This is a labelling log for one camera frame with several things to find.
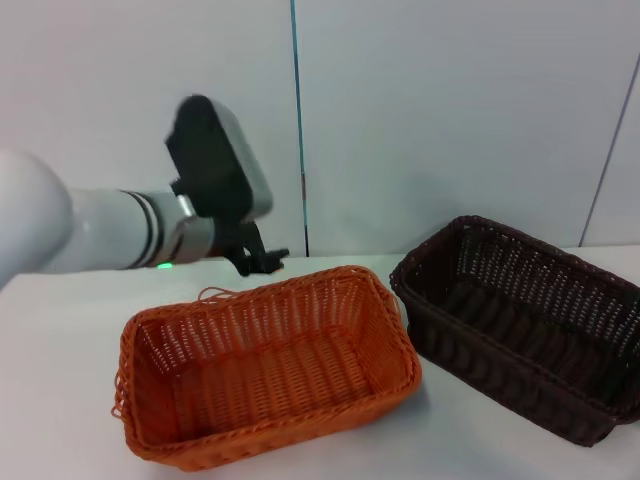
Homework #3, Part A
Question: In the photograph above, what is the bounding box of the orange woven plastic basket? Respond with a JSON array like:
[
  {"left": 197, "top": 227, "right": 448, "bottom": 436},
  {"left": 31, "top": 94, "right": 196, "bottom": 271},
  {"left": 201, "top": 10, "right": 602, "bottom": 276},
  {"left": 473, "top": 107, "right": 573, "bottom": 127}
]
[{"left": 108, "top": 264, "right": 424, "bottom": 474}]

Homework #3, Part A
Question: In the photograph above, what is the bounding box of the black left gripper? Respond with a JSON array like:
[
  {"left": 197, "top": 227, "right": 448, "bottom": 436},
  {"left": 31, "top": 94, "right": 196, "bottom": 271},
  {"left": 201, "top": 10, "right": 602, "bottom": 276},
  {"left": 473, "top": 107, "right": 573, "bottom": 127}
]
[{"left": 207, "top": 215, "right": 292, "bottom": 279}]

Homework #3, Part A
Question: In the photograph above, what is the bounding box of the dark brown woven basket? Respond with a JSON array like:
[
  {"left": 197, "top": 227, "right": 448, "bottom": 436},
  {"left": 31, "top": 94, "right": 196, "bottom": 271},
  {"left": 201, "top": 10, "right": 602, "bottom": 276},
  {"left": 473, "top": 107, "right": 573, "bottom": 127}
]
[{"left": 388, "top": 214, "right": 640, "bottom": 448}]

